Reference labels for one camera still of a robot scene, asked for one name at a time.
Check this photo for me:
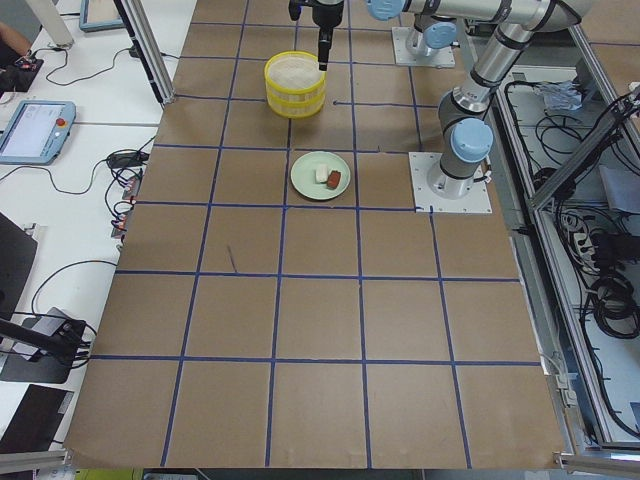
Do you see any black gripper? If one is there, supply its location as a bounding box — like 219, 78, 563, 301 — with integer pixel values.
312, 0, 343, 71

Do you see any yellow steamer layer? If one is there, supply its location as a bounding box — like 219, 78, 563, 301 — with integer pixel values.
264, 51, 326, 102
267, 92, 325, 119

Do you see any white steamed bun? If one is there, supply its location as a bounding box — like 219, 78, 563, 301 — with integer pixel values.
315, 163, 330, 184

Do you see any brown red bun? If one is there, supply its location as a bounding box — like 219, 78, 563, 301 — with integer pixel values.
325, 170, 342, 190

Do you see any light green plate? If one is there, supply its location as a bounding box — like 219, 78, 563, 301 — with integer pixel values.
290, 151, 351, 201

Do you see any black power adapter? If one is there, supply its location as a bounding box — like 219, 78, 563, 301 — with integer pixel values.
106, 150, 149, 169

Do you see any teach pendant with screen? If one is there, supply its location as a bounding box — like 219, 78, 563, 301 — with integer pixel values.
1, 100, 76, 166

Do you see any black laptop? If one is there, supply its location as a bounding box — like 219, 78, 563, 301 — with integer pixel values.
1, 385, 74, 454

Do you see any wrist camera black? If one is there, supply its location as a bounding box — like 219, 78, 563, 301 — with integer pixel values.
288, 0, 315, 22

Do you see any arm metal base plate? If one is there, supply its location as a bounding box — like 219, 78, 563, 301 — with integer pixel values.
408, 152, 492, 215
391, 27, 455, 69

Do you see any aluminium frame post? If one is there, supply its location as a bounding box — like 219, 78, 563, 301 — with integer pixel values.
114, 0, 175, 106

